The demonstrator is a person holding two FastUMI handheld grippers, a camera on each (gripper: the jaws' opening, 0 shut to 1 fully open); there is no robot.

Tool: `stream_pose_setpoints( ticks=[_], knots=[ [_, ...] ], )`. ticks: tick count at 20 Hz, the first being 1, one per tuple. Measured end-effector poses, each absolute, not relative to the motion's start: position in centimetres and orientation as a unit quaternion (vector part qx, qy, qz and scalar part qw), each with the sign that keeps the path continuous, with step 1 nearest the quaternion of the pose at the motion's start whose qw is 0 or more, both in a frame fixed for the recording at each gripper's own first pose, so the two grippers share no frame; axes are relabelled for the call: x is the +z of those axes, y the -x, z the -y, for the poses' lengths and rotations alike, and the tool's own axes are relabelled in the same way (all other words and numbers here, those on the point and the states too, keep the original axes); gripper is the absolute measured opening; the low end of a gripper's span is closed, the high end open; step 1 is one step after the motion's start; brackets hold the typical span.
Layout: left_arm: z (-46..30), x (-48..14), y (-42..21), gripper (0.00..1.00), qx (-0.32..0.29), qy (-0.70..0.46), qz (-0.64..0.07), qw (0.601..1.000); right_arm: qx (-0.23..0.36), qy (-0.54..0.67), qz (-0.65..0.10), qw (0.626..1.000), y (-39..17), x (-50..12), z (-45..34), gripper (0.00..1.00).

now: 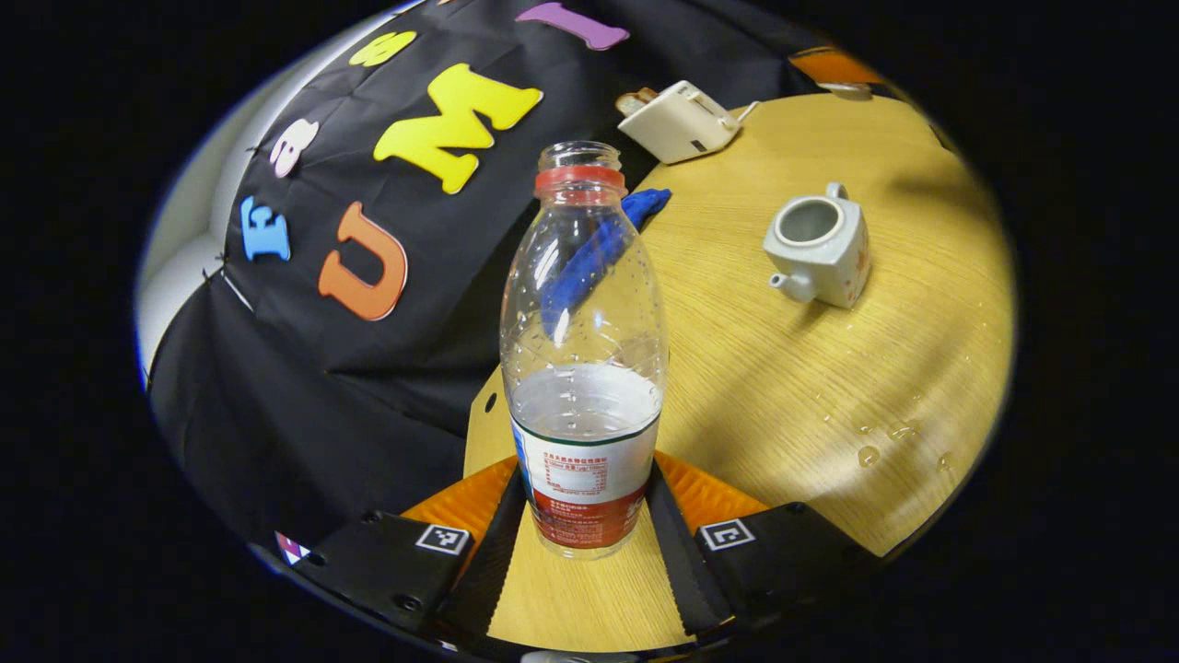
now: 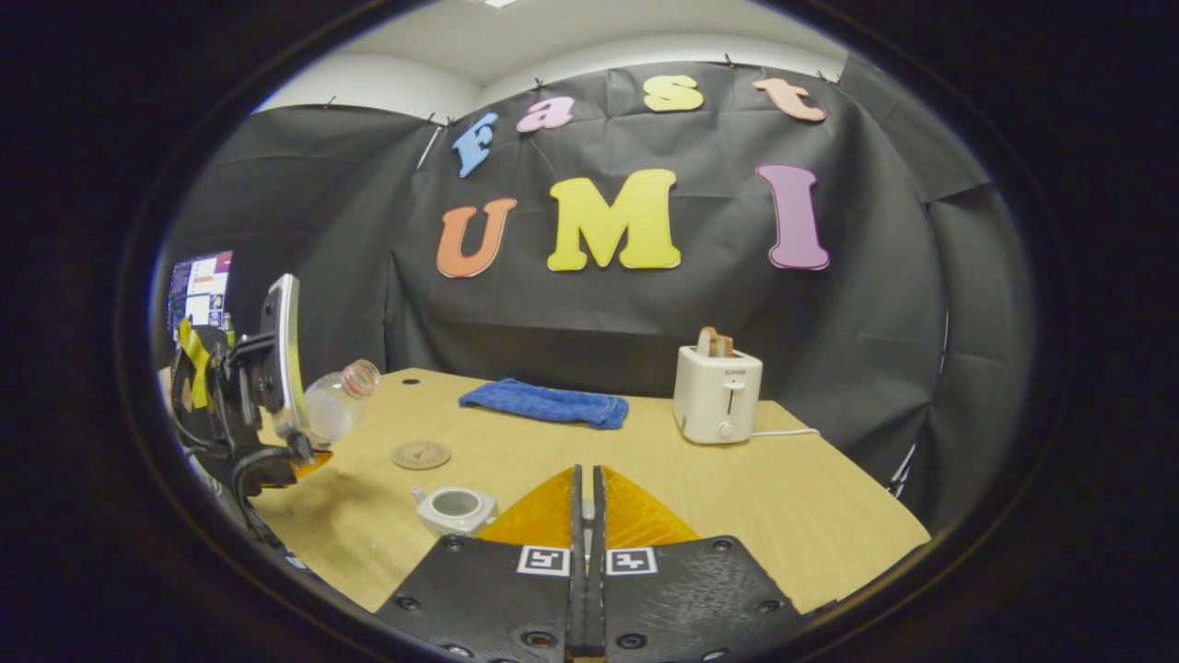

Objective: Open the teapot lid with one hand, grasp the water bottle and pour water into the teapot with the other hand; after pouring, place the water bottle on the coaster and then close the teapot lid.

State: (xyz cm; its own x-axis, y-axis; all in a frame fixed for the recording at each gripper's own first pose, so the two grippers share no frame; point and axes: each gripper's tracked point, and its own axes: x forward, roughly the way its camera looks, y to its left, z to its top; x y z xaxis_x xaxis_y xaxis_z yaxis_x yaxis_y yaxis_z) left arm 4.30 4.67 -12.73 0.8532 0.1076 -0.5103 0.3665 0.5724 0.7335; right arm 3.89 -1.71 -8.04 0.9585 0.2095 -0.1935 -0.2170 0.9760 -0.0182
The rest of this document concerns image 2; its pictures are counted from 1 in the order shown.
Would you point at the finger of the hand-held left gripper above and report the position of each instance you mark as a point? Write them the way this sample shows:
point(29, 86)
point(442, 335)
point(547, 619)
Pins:
point(313, 463)

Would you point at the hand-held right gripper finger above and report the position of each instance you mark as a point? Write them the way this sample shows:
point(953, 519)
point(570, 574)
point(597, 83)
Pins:
point(596, 608)
point(577, 608)

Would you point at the clear plastic water bottle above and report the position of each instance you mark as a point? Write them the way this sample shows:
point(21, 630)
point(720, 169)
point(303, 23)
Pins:
point(336, 405)

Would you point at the round brown coaster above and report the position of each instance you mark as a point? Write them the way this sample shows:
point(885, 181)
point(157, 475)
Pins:
point(421, 455)

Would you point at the white ceramic teacup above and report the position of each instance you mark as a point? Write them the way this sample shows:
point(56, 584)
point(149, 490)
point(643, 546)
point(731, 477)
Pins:
point(456, 509)

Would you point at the computer monitor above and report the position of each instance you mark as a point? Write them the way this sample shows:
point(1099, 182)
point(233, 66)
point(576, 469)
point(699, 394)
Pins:
point(203, 290)

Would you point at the blue towel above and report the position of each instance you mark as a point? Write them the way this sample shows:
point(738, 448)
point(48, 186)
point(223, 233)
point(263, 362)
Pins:
point(553, 403)

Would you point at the white toaster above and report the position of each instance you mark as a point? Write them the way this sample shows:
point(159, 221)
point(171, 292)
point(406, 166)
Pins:
point(717, 396)

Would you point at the toast slices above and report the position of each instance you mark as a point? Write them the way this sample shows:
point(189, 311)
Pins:
point(714, 343)

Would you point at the black backdrop cloth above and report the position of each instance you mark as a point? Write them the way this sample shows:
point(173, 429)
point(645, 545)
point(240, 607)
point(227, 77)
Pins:
point(875, 304)

